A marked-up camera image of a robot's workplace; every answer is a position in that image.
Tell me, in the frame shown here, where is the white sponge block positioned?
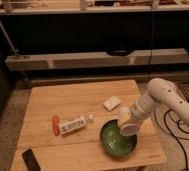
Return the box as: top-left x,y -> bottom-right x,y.
103,96 -> 121,111

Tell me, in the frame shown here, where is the black remote control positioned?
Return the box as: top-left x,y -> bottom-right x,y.
22,149 -> 41,171

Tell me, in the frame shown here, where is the black floor cable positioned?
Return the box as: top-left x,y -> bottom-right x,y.
153,108 -> 189,171

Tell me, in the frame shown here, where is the white plastic bottle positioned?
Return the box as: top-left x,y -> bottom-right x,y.
59,114 -> 94,135

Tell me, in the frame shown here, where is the metal tripod leg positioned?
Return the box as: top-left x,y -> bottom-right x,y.
0,20 -> 31,89

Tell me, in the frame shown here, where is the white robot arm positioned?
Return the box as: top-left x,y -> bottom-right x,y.
118,78 -> 189,137

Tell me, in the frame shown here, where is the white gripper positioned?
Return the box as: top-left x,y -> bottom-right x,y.
118,106 -> 141,137

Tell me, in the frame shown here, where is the orange carrot toy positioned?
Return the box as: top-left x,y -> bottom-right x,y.
52,115 -> 60,136

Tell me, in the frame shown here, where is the grey shelf unit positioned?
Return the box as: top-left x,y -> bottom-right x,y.
0,0 -> 189,79

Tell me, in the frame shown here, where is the green ceramic bowl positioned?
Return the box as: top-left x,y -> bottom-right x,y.
100,119 -> 137,157

